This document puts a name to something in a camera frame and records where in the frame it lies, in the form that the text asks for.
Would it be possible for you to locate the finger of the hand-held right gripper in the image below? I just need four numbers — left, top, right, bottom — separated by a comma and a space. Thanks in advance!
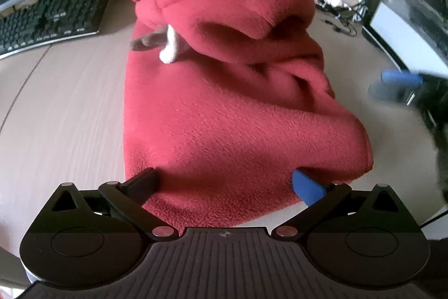
381, 69, 424, 88
369, 82, 417, 106

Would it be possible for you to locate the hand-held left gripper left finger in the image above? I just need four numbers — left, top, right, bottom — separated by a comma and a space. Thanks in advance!
52, 168, 177, 243

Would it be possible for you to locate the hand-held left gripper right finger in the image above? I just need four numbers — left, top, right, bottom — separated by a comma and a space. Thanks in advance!
273, 169, 400, 243

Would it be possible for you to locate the red fleece hooded garment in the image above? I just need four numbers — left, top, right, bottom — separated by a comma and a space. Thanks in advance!
122, 0, 373, 230

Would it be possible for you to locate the black keyboard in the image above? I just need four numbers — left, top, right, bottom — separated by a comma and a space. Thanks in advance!
0, 0, 113, 59

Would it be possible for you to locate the black audio cable bundle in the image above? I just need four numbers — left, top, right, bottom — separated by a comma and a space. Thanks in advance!
315, 0, 368, 37

